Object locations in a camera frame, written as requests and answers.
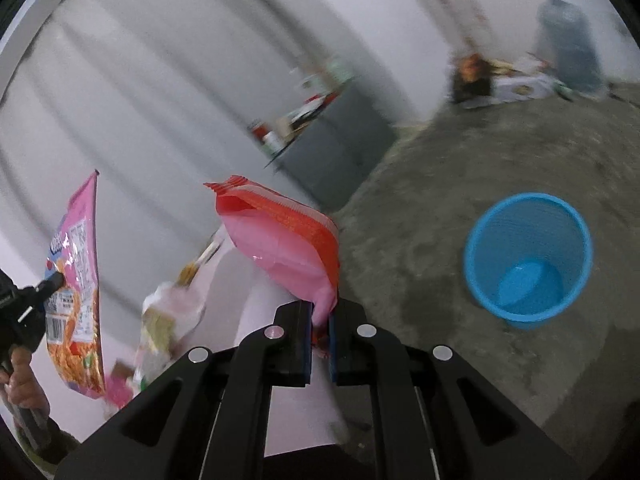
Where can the blue mesh trash basket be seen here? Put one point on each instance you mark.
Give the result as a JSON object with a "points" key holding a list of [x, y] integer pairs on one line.
{"points": [[528, 259]]}

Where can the yellow snack wrapper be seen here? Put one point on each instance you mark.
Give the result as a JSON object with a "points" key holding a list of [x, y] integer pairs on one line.
{"points": [[169, 315]]}

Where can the grey curtain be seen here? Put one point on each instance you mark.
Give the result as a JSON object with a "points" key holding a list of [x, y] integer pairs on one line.
{"points": [[157, 98]]}

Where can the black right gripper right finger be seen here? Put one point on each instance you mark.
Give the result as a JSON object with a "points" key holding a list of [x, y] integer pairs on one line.
{"points": [[434, 415]]}

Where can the large blue water jug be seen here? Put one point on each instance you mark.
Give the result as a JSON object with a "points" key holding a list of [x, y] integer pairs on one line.
{"points": [[565, 43]]}

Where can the pink purple snack bag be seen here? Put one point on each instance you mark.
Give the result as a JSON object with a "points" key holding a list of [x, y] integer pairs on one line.
{"points": [[73, 312]]}

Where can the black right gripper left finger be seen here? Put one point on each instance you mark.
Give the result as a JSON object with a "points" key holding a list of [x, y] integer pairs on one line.
{"points": [[205, 417]]}

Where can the pink printed tablecloth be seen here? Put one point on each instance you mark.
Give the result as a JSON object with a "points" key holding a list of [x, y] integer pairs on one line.
{"points": [[240, 299]]}

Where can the rolled calendar poster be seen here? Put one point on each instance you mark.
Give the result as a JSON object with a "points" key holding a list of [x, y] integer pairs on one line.
{"points": [[470, 21]]}

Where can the red pink snack bag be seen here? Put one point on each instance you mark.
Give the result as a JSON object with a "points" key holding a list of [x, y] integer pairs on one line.
{"points": [[294, 243]]}

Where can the dark snack box floor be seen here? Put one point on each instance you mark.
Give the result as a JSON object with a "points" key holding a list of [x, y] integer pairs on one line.
{"points": [[472, 79]]}

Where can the left hand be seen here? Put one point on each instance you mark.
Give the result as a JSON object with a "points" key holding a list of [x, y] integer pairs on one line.
{"points": [[20, 385]]}

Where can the grey storage cabinet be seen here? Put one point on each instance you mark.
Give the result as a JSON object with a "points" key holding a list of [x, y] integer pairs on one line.
{"points": [[339, 149]]}

